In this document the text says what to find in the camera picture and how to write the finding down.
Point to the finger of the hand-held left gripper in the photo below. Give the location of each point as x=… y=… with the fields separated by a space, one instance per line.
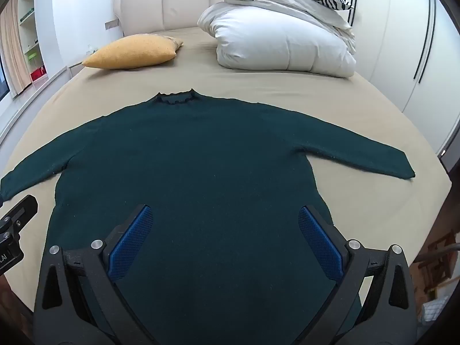
x=27 y=206

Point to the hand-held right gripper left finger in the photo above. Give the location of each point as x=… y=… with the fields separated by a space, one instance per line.
x=131 y=240

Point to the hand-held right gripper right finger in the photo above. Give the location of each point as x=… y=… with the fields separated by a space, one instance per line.
x=318 y=239

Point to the dark green sweater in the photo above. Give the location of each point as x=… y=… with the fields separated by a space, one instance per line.
x=201 y=172

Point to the white window bench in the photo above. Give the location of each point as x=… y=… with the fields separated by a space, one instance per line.
x=32 y=100

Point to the wooden chair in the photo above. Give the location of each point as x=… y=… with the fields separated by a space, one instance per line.
x=436 y=258

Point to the red box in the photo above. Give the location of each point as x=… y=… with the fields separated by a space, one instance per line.
x=37 y=75

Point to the white bedside table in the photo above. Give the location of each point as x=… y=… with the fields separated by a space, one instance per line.
x=76 y=67

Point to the beige curtain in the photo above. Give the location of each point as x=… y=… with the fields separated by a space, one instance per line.
x=14 y=54

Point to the beige bed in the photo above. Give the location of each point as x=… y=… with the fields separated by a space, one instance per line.
x=258 y=86

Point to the white shelf unit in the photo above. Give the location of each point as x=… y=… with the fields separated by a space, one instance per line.
x=30 y=25

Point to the yellow pillow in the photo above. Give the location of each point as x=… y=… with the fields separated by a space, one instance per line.
x=131 y=52

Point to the white duvet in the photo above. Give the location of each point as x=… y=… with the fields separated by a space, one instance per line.
x=284 y=39

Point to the white wardrobe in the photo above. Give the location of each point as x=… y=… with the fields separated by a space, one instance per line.
x=395 y=25

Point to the cream padded headboard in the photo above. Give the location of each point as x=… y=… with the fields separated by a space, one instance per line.
x=143 y=7

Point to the wall switch plate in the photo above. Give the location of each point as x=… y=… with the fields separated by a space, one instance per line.
x=111 y=24

